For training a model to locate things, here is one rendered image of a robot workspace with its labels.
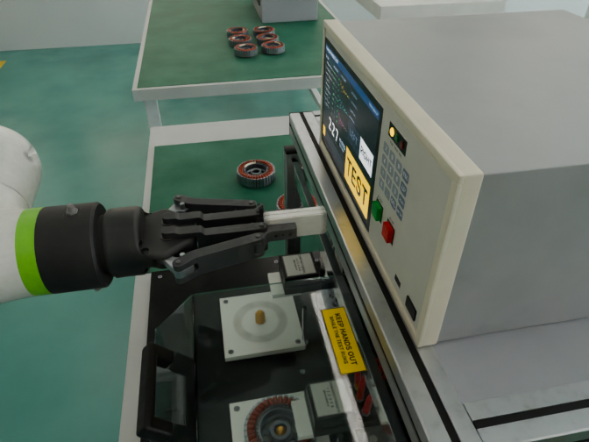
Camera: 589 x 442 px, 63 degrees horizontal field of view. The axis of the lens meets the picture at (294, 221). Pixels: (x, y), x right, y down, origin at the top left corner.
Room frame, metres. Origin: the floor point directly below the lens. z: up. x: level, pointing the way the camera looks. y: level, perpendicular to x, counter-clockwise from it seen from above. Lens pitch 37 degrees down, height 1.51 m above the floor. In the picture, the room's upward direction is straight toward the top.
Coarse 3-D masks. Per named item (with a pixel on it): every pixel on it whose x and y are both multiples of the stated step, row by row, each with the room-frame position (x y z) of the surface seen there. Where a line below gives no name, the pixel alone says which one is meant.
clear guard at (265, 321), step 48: (240, 288) 0.44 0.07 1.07; (288, 288) 0.44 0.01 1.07; (336, 288) 0.44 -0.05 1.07; (192, 336) 0.36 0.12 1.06; (240, 336) 0.36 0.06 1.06; (288, 336) 0.36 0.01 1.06; (192, 384) 0.30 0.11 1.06; (240, 384) 0.30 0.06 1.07; (288, 384) 0.30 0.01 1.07; (336, 384) 0.30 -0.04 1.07; (384, 384) 0.30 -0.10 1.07; (192, 432) 0.25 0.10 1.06; (240, 432) 0.25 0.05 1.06; (288, 432) 0.25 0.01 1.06; (336, 432) 0.25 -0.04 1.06; (384, 432) 0.25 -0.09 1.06
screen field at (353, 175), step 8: (352, 160) 0.56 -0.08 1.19; (344, 168) 0.59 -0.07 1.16; (352, 168) 0.55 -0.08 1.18; (344, 176) 0.58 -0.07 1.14; (352, 176) 0.55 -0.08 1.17; (360, 176) 0.52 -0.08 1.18; (352, 184) 0.55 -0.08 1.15; (360, 184) 0.52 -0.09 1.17; (368, 184) 0.49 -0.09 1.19; (352, 192) 0.55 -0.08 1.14; (360, 192) 0.52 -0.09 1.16; (368, 192) 0.49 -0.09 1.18; (360, 200) 0.51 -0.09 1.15; (368, 200) 0.49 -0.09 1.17; (360, 208) 0.51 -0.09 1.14
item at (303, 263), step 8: (280, 256) 0.66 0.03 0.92; (288, 256) 0.66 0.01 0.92; (296, 256) 0.66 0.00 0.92; (304, 256) 0.66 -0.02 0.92; (312, 256) 0.66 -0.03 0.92; (280, 264) 0.65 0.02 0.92; (288, 264) 0.64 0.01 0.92; (296, 264) 0.64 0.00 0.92; (304, 264) 0.64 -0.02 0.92; (312, 264) 0.64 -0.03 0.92; (320, 264) 0.67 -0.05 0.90; (280, 272) 0.65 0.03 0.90; (288, 272) 0.62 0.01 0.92; (296, 272) 0.62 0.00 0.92; (304, 272) 0.62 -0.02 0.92; (312, 272) 0.62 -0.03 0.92; (320, 272) 0.65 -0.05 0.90; (272, 280) 0.64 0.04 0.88; (280, 280) 0.64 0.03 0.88; (288, 280) 0.61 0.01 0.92
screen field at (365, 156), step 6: (348, 126) 0.59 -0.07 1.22; (354, 126) 0.56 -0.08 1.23; (348, 132) 0.58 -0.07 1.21; (354, 132) 0.56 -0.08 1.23; (348, 138) 0.58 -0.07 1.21; (354, 138) 0.56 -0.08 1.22; (360, 138) 0.53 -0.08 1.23; (354, 144) 0.56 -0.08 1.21; (360, 144) 0.53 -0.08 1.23; (360, 150) 0.53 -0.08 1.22; (366, 150) 0.51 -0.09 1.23; (360, 156) 0.53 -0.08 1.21; (366, 156) 0.51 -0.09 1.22; (372, 156) 0.49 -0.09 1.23; (366, 162) 0.50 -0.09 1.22; (372, 162) 0.49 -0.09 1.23; (366, 168) 0.50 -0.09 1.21; (372, 168) 0.49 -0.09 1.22
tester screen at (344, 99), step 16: (336, 64) 0.66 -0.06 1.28; (336, 80) 0.66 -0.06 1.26; (352, 80) 0.58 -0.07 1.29; (336, 96) 0.65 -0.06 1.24; (352, 96) 0.58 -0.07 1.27; (336, 112) 0.65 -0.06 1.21; (352, 112) 0.57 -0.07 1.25; (368, 112) 0.52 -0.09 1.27; (368, 128) 0.51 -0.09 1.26; (336, 144) 0.64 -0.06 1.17; (368, 144) 0.51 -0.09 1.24; (336, 160) 0.63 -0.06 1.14; (368, 176) 0.49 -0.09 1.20; (368, 208) 0.48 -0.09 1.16
